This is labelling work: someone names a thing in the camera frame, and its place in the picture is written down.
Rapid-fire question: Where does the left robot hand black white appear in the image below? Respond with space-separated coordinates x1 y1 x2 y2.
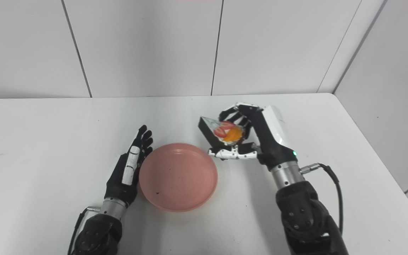
104 125 154 207

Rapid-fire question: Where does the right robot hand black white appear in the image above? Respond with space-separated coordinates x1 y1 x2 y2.
208 102 299 171

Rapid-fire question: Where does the chocolate cake slice with fruit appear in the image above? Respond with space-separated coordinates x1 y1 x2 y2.
198 116 245 149

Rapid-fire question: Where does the pink plate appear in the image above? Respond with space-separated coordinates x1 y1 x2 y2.
139 143 219 213

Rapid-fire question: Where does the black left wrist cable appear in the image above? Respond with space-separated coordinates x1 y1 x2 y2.
68 206 101 255

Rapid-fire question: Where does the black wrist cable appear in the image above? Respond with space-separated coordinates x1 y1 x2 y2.
68 206 101 255
299 163 343 236

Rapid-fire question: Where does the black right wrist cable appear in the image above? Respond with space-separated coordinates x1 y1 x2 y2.
299 163 343 236

